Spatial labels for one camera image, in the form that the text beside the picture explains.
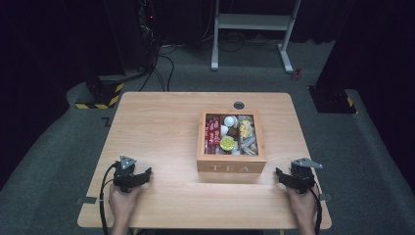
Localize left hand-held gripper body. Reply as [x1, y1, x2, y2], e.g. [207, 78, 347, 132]
[113, 155, 138, 194]

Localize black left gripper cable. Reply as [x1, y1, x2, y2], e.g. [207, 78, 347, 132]
[99, 162, 117, 235]

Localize person's left hand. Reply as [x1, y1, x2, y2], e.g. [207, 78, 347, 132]
[108, 184, 143, 225]

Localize yellow tea bag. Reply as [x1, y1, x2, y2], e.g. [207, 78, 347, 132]
[239, 118, 254, 138]

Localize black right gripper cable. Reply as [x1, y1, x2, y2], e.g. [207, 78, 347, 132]
[307, 186, 324, 235]

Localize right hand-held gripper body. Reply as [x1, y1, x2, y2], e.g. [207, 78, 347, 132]
[290, 158, 324, 194]

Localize dark equipment rack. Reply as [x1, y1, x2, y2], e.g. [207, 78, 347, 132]
[136, 0, 161, 71]

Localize black floor cables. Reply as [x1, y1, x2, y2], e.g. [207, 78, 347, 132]
[138, 43, 179, 93]

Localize person's right hand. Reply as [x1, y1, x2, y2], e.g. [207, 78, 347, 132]
[287, 185, 321, 225]

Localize wooden tea box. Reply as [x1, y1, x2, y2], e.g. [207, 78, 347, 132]
[196, 109, 267, 174]

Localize clear wrapped tea bags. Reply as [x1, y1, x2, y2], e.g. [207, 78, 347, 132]
[239, 135, 259, 156]

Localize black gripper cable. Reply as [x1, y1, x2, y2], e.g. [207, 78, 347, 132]
[99, 162, 117, 235]
[307, 186, 324, 235]

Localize black stand base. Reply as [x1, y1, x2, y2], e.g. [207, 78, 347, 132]
[307, 85, 357, 115]

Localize white metal desk frame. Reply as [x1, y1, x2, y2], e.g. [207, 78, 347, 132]
[210, 0, 302, 74]

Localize black stand with striped base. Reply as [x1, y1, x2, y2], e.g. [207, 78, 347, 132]
[74, 74, 126, 111]

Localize row of red sachets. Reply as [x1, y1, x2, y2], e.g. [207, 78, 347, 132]
[204, 117, 222, 155]

